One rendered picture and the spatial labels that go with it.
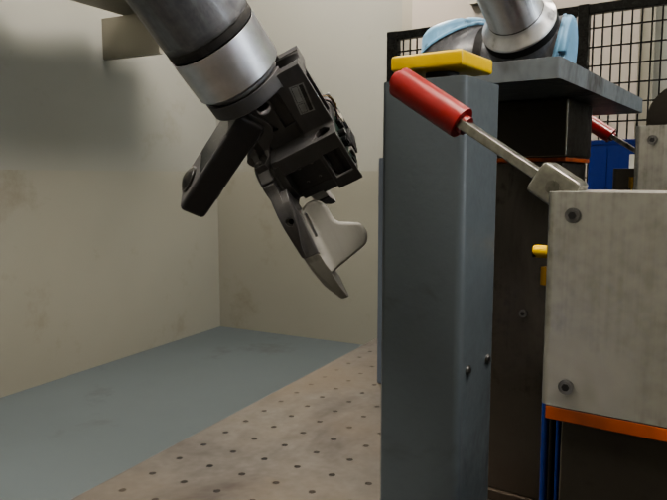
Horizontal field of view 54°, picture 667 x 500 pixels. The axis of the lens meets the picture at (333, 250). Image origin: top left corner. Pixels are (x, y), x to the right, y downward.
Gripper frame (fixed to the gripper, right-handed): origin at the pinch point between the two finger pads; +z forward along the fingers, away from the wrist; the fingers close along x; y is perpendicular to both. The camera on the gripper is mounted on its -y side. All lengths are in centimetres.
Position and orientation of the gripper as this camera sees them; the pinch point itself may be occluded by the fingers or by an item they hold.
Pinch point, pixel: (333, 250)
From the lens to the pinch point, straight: 66.6
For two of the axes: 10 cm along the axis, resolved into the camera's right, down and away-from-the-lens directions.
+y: 8.8, -4.0, -2.5
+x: -0.8, -6.4, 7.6
